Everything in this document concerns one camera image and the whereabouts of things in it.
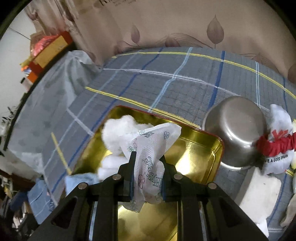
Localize light blue fuzzy towel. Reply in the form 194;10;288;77
64;173;99;196

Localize white fluffy plush cloth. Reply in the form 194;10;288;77
97;115;153;181

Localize printed white tissue pack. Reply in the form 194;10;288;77
119;123;182;212

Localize small white cloth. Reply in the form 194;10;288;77
256;219;269;238

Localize cream fuzzy soft toy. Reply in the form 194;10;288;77
280;194;296;227

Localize pale yellow soft pouch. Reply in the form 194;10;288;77
291;119;296;170

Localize white foam block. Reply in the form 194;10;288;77
235;167;281;223

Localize gold metal tray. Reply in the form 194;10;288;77
73;105;224;240

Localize stainless steel bowl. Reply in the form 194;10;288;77
202;96;267;171

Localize red white printed cloth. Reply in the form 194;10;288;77
256;104;295;175

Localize grey plaid bed sheet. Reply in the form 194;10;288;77
28;47;295;223

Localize translucent plastic cover sheet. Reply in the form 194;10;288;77
8;50;99;180

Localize red yellow cardboard box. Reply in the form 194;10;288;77
20;31;73;83

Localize beige leaf pattern curtain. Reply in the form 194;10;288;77
25;1;295;82

